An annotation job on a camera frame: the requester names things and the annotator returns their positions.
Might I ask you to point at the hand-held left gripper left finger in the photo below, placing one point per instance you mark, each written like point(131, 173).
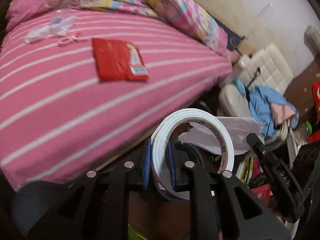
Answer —
point(147, 165)

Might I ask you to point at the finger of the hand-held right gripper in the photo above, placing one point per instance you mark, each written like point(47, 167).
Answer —
point(277, 170)

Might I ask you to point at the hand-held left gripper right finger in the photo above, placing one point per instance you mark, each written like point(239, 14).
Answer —
point(172, 170)

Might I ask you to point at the white plastic bag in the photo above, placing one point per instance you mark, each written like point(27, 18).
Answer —
point(237, 135)

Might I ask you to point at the white tape roll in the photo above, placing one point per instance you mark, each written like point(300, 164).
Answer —
point(195, 114)

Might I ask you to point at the red paper bag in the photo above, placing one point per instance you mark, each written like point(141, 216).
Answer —
point(261, 193)

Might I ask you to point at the row of colourful books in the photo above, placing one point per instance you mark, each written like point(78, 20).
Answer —
point(247, 170)

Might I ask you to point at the small green object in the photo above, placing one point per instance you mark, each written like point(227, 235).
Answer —
point(309, 127)

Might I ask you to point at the pink garment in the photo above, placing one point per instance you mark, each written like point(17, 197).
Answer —
point(282, 115)

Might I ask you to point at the blue garment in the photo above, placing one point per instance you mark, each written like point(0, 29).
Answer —
point(265, 105)

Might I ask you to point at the red printed box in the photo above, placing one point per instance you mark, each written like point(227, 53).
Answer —
point(317, 100)

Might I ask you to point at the light blue cloth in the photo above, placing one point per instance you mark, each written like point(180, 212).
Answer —
point(239, 86)

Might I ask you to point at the white padded chair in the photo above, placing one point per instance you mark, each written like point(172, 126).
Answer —
point(270, 65)

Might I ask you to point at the bed with pink striped sheet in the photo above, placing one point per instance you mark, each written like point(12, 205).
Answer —
point(62, 100)

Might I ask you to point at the red snack packet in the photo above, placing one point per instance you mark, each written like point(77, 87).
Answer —
point(115, 60)

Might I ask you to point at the person's dark trouser leg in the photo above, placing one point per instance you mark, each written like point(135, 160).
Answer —
point(37, 205)

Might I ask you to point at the light wooden headboard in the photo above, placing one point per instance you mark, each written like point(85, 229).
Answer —
point(247, 47)

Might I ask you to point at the dark blue pillow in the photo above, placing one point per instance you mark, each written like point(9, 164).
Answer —
point(232, 37)

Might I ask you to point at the thin pink plastic strip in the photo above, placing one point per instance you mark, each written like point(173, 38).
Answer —
point(67, 40)

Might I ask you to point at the pastel striped cartoon quilt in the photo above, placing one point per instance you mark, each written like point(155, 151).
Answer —
point(155, 2)

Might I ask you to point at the clear wrapper with blue print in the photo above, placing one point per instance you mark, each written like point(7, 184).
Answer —
point(63, 23)

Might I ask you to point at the white paper scrap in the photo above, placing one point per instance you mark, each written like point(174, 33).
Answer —
point(36, 33)

